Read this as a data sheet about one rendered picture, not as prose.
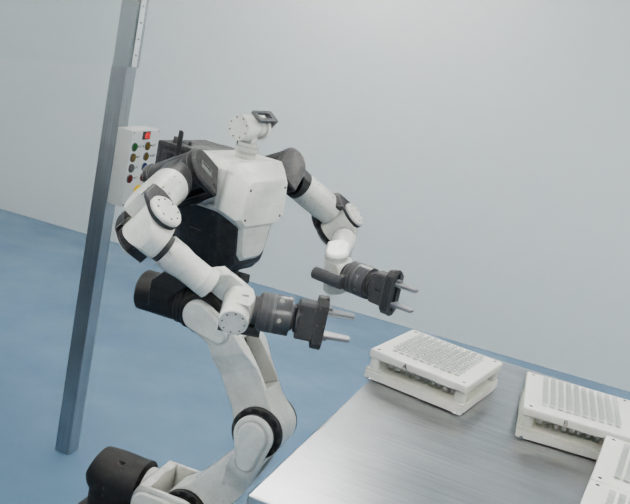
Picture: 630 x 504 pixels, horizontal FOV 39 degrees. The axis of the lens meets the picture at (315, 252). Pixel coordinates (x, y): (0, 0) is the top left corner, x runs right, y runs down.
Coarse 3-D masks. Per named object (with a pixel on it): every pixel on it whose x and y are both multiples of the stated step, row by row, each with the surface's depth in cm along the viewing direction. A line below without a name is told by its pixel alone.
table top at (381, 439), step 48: (384, 384) 204; (336, 432) 174; (384, 432) 178; (432, 432) 183; (480, 432) 188; (288, 480) 152; (336, 480) 155; (384, 480) 159; (432, 480) 163; (480, 480) 167; (528, 480) 171; (576, 480) 175
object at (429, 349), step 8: (416, 344) 210; (424, 344) 212; (432, 344) 215; (440, 344) 215; (416, 352) 206; (424, 352) 206; (432, 352) 207; (440, 352) 211; (448, 352) 210; (456, 352) 211; (464, 352) 213; (440, 360) 203; (448, 360) 206; (456, 360) 205; (464, 360) 207; (456, 368) 202
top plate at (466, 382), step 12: (408, 336) 218; (372, 348) 204; (384, 348) 206; (384, 360) 202; (396, 360) 201; (408, 360) 201; (492, 360) 214; (420, 372) 198; (432, 372) 197; (444, 372) 198; (468, 372) 202; (480, 372) 203; (492, 372) 208; (444, 384) 196; (456, 384) 194; (468, 384) 194
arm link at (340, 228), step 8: (336, 216) 262; (344, 216) 261; (320, 224) 265; (328, 224) 263; (336, 224) 262; (344, 224) 261; (320, 232) 264; (328, 232) 263; (336, 232) 259; (344, 232) 257; (352, 232) 260; (328, 240) 264; (344, 240) 253; (352, 240) 257; (352, 248) 255
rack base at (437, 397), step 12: (372, 372) 204; (384, 372) 204; (396, 384) 202; (408, 384) 200; (420, 384) 201; (480, 384) 209; (492, 384) 211; (420, 396) 199; (432, 396) 197; (444, 396) 197; (468, 396) 200; (480, 396) 205; (444, 408) 196; (456, 408) 195; (468, 408) 199
